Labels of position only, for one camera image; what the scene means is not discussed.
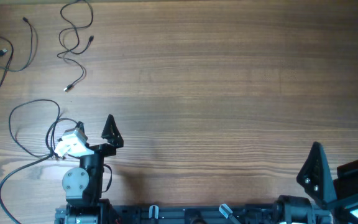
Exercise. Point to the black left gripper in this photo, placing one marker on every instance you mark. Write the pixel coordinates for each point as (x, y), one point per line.
(114, 139)

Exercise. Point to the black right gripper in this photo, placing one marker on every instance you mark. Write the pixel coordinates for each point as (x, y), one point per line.
(355, 179)

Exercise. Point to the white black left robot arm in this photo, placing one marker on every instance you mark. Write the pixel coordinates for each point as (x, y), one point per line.
(83, 185)

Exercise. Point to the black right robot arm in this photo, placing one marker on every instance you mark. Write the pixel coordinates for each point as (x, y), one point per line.
(300, 210)

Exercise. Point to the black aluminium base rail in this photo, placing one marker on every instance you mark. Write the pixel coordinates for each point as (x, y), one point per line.
(139, 215)

